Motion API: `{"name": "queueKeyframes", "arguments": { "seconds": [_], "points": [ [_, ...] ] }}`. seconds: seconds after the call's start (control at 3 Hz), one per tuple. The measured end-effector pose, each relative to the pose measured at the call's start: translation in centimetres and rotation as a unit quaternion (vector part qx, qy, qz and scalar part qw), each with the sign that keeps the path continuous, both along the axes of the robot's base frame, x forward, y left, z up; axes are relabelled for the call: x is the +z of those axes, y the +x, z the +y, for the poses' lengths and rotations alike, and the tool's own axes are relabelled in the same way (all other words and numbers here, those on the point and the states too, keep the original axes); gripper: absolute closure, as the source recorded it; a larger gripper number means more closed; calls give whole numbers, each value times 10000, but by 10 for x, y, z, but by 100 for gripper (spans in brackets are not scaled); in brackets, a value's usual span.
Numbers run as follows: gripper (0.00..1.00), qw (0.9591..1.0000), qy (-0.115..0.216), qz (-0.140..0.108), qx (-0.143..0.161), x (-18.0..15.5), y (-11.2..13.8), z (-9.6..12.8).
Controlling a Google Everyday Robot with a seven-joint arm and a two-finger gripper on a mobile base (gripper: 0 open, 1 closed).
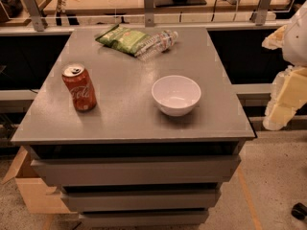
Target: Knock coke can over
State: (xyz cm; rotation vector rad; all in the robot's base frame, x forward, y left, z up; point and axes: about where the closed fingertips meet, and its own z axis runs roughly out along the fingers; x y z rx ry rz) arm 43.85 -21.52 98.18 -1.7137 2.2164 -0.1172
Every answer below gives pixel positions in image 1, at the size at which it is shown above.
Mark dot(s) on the grey metal bracket right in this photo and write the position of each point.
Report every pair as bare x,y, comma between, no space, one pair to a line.
259,16

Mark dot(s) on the grey metal bracket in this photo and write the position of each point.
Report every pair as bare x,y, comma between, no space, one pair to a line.
259,16
35,14
149,13

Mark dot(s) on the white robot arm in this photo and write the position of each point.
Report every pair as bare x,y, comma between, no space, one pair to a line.
294,49

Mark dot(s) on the grey metal bracket left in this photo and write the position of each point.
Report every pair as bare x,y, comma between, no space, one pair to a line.
35,14

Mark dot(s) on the green chip bag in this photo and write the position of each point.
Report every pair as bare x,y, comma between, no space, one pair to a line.
123,39

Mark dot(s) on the cardboard box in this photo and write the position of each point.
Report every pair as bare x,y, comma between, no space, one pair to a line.
37,196

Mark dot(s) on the black caster wheel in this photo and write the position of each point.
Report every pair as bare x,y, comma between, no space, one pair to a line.
299,211

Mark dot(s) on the clear plastic water bottle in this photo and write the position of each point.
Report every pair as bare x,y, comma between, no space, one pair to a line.
156,44

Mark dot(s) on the red coke can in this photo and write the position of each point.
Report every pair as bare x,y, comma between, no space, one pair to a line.
80,86

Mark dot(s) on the grey metal bracket middle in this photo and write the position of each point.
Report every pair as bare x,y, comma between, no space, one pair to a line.
149,13

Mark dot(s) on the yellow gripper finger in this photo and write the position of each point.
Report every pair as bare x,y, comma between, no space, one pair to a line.
275,40
289,94

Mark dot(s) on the grey drawer cabinet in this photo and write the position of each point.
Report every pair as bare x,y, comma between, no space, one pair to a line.
125,163

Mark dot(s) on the white ceramic bowl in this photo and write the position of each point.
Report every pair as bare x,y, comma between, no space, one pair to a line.
176,95

